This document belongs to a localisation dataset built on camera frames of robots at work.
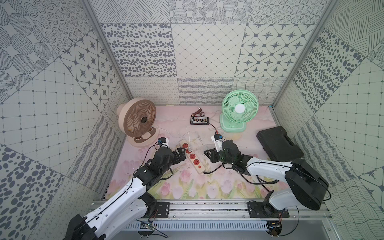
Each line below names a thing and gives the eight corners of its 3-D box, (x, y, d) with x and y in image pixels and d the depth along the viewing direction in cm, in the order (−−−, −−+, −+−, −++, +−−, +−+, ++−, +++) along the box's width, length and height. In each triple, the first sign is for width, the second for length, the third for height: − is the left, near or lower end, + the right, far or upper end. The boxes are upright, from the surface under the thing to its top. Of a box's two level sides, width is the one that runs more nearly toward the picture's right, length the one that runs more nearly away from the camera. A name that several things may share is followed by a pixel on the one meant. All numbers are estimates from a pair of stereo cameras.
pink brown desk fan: (131, 144, 100) (109, 112, 75) (155, 125, 111) (142, 91, 85) (141, 154, 96) (121, 123, 70) (165, 133, 106) (155, 100, 81)
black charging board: (190, 124, 112) (190, 122, 110) (190, 118, 116) (190, 116, 114) (209, 124, 112) (209, 122, 110) (209, 118, 116) (209, 116, 114)
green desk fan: (220, 135, 106) (226, 103, 81) (218, 122, 113) (224, 89, 89) (247, 135, 106) (262, 103, 81) (244, 122, 113) (256, 89, 89)
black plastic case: (275, 165, 90) (278, 162, 86) (255, 136, 104) (258, 131, 99) (300, 157, 94) (305, 153, 89) (278, 130, 107) (281, 125, 103)
